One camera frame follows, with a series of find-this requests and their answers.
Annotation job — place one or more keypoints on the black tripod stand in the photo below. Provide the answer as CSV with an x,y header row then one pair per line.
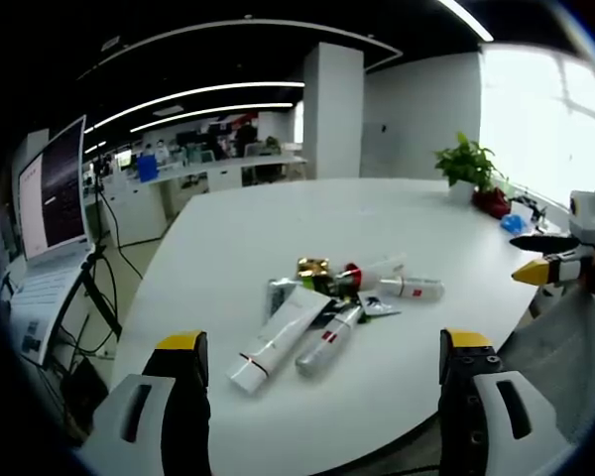
x,y
96,292

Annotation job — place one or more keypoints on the black box on floor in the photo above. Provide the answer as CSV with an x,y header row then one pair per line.
x,y
86,392

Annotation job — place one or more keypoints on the blue plastic item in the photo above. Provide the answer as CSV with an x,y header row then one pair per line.
x,y
513,223

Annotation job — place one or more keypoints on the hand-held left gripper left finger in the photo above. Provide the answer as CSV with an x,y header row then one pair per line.
x,y
178,396

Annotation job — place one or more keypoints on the open laptop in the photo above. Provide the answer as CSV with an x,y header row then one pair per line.
x,y
54,208

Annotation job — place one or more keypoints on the white skincare tube red band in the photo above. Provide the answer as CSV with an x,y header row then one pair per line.
x,y
374,272

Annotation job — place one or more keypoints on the large white skincare tube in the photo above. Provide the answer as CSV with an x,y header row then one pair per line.
x,y
282,337

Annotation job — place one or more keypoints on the silver skincare bottle red label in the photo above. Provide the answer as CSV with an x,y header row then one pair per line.
x,y
327,339

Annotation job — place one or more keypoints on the person's grey clothing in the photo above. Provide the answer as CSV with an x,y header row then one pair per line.
x,y
555,357

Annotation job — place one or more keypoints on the green potted plant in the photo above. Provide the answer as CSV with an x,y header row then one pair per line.
x,y
468,166

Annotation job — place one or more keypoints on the gold skincare box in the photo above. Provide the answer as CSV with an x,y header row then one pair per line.
x,y
313,266

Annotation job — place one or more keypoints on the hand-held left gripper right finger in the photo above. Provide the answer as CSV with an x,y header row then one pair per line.
x,y
481,406

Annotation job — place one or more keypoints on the white office counter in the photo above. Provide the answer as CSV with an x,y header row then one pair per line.
x,y
188,186

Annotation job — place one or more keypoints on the black and white skincare sachet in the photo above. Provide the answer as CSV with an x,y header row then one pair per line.
x,y
377,305

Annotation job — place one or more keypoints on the white skincare bottle red label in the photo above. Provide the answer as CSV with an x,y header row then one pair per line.
x,y
414,288

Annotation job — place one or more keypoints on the red cloth bundle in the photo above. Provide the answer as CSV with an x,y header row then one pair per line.
x,y
491,202

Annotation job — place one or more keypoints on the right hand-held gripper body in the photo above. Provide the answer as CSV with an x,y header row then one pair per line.
x,y
592,215

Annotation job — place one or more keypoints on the dark green skincare packet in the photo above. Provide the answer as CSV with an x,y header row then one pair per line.
x,y
320,285

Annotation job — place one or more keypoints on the silver skincare sachet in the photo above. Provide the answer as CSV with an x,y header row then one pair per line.
x,y
278,295

